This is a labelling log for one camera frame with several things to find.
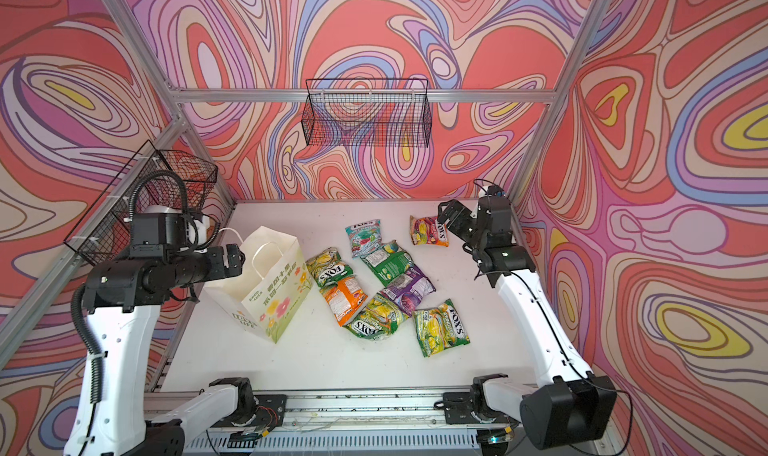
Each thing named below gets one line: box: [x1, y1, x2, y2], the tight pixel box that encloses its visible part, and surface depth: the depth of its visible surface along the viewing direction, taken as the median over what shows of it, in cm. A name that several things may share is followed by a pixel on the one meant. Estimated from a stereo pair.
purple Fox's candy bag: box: [379, 264, 436, 317], surface depth 93 cm
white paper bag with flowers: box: [204, 226, 314, 344], surface depth 76 cm
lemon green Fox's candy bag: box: [413, 298, 471, 358], surface depth 86 cm
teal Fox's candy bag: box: [345, 219, 383, 259], surface depth 107 cm
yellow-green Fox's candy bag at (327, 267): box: [305, 247, 354, 289], surface depth 97 cm
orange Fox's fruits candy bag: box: [410, 215, 449, 247], surface depth 107 cm
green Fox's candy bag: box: [360, 240, 415, 287], surface depth 101 cm
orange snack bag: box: [323, 277, 369, 327], surface depth 90 cm
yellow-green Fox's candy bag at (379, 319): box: [343, 292, 409, 341], surface depth 87 cm
